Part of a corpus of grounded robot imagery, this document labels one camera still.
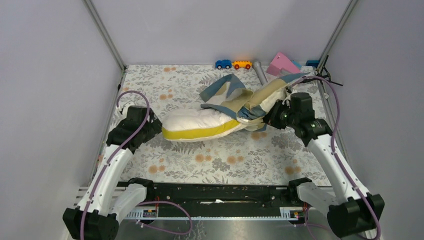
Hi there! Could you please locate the grey slotted cable duct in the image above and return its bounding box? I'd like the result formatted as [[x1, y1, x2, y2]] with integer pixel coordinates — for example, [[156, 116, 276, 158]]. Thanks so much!
[[124, 207, 304, 221]]

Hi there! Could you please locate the aluminium rail front frame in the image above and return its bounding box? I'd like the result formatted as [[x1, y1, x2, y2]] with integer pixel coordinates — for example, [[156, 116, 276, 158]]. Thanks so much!
[[73, 186, 127, 207]]

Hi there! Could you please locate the left aluminium frame post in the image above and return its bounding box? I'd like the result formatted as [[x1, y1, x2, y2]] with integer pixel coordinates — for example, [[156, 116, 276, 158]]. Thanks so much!
[[82, 0, 126, 72]]

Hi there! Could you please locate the purple cable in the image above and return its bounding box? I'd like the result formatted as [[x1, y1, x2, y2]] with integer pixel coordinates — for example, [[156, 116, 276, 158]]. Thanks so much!
[[79, 90, 194, 240], [291, 75, 382, 240]]

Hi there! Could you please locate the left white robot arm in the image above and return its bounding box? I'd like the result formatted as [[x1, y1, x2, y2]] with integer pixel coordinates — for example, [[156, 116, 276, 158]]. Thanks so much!
[[62, 105, 162, 240]]

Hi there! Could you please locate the blue block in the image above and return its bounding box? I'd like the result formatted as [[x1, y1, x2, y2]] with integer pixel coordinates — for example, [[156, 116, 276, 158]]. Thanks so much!
[[305, 60, 320, 68]]

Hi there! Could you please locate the plaid blue beige pillowcase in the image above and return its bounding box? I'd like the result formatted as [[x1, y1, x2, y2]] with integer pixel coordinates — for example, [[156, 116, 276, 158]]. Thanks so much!
[[199, 72, 312, 132]]

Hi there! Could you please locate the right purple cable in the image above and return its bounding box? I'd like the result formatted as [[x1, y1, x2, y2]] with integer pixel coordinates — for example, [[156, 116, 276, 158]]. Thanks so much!
[[291, 75, 382, 240]]

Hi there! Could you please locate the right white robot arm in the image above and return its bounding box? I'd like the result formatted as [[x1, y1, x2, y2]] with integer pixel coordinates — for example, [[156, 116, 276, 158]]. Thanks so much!
[[263, 92, 385, 240]]

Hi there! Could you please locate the floral patterned table cloth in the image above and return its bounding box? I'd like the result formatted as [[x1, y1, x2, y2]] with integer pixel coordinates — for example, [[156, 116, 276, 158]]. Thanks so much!
[[119, 65, 330, 187]]

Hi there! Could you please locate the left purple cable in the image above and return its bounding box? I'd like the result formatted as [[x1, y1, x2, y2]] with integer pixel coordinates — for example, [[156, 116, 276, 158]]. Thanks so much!
[[79, 90, 194, 240]]

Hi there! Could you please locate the aluminium frame post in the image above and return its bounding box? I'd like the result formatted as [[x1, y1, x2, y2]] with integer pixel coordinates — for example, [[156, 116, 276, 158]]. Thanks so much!
[[82, 0, 126, 72], [317, 0, 359, 69]]

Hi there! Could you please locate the white textured pillow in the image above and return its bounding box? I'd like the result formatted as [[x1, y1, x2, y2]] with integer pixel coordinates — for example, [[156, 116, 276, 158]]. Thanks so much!
[[161, 108, 247, 142]]

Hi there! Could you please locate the orange toy car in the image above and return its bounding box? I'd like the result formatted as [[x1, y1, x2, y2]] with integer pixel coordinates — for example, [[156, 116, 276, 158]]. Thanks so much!
[[232, 61, 253, 70]]

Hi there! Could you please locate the pink wedge block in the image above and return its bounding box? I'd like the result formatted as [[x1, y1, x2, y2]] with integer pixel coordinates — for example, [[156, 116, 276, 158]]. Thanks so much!
[[266, 52, 301, 77]]

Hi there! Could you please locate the blue toy car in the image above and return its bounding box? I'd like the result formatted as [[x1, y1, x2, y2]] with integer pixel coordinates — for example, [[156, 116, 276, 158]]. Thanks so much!
[[215, 59, 233, 70]]

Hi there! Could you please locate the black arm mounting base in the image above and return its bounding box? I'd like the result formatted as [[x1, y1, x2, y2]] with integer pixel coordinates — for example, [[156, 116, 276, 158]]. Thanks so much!
[[118, 177, 311, 217]]

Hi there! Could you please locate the grey microphone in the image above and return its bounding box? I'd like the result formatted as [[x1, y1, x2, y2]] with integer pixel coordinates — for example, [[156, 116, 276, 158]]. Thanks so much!
[[252, 61, 268, 86]]

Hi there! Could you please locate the right aluminium frame post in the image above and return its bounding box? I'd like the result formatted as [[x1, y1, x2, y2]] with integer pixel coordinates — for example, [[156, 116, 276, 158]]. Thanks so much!
[[317, 0, 359, 69]]

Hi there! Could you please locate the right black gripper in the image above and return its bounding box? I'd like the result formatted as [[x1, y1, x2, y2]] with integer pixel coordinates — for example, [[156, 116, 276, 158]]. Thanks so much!
[[259, 99, 299, 130]]

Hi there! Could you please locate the black small tripod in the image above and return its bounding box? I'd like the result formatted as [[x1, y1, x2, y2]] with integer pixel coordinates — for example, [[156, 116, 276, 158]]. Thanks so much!
[[300, 54, 343, 87]]

